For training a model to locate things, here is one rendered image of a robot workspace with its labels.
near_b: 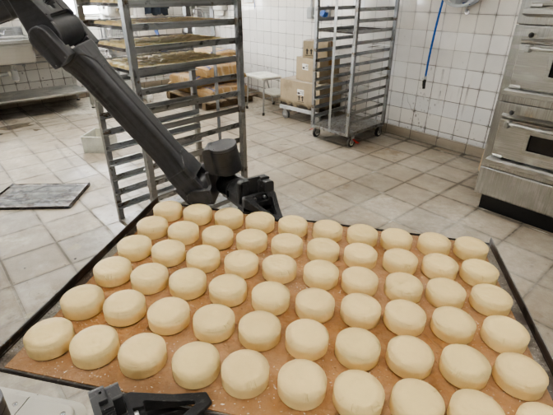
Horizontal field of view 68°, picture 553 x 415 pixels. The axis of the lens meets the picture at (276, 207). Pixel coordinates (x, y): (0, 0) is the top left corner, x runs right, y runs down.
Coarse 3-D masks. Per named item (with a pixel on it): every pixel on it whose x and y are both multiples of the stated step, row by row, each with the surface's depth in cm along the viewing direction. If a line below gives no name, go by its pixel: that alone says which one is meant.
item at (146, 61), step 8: (144, 56) 217; (152, 56) 221; (160, 56) 217; (168, 56) 221; (176, 56) 217; (184, 56) 220; (192, 56) 217; (200, 56) 220; (208, 56) 217; (216, 56) 219; (224, 56) 217; (112, 64) 199; (120, 64) 193; (144, 64) 193; (152, 64) 194; (160, 64) 193
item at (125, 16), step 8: (120, 0) 163; (120, 8) 165; (128, 8) 166; (128, 16) 167; (128, 24) 168; (128, 32) 169; (128, 40) 170; (128, 48) 171; (128, 56) 174; (136, 56) 175; (128, 64) 176; (136, 64) 176; (136, 72) 177; (136, 80) 178; (136, 88) 179; (144, 152) 194; (144, 160) 197; (152, 168) 199; (152, 176) 200; (152, 184) 202; (152, 192) 203
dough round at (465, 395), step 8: (456, 392) 40; (464, 392) 40; (472, 392) 40; (480, 392) 40; (456, 400) 39; (464, 400) 39; (472, 400) 39; (480, 400) 39; (488, 400) 39; (448, 408) 40; (456, 408) 38; (464, 408) 39; (472, 408) 39; (480, 408) 39; (488, 408) 39; (496, 408) 39
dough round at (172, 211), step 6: (156, 204) 73; (162, 204) 73; (168, 204) 73; (174, 204) 73; (180, 204) 74; (156, 210) 71; (162, 210) 71; (168, 210) 71; (174, 210) 71; (180, 210) 72; (162, 216) 70; (168, 216) 71; (174, 216) 71; (180, 216) 72
